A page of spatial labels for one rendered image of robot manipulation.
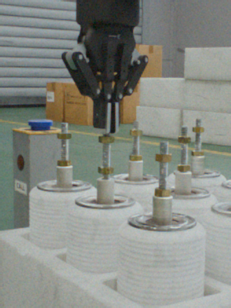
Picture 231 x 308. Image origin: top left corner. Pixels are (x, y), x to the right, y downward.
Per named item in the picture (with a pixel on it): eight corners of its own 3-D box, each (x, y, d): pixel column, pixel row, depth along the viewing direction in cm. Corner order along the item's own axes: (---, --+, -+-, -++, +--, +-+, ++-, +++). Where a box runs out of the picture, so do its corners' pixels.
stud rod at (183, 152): (182, 183, 84) (183, 126, 83) (177, 181, 85) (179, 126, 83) (188, 182, 84) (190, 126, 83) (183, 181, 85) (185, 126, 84)
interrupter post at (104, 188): (102, 202, 80) (102, 177, 79) (118, 204, 79) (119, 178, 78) (91, 205, 78) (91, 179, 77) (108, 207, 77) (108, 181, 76)
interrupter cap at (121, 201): (96, 196, 83) (96, 191, 83) (146, 203, 80) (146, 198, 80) (62, 206, 77) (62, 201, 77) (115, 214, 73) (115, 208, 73)
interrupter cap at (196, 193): (152, 190, 88) (152, 185, 88) (205, 190, 89) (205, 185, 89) (157, 201, 81) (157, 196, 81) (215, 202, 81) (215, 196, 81)
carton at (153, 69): (161, 84, 504) (162, 45, 499) (138, 84, 489) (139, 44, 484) (137, 82, 526) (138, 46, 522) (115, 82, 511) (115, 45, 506)
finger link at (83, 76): (64, 49, 72) (90, 86, 76) (56, 60, 71) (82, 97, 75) (80, 49, 70) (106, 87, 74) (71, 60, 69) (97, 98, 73)
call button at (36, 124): (34, 134, 101) (34, 121, 100) (24, 131, 104) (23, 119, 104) (57, 133, 103) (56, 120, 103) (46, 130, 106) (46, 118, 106)
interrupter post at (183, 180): (172, 194, 86) (173, 170, 85) (190, 194, 86) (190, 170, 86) (174, 197, 84) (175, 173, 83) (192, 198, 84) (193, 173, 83)
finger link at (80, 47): (80, 29, 73) (90, 45, 75) (58, 57, 71) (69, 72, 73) (95, 29, 72) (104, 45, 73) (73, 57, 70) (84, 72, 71)
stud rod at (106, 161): (109, 185, 78) (111, 124, 77) (108, 186, 77) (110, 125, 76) (102, 185, 78) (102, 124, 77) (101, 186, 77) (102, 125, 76)
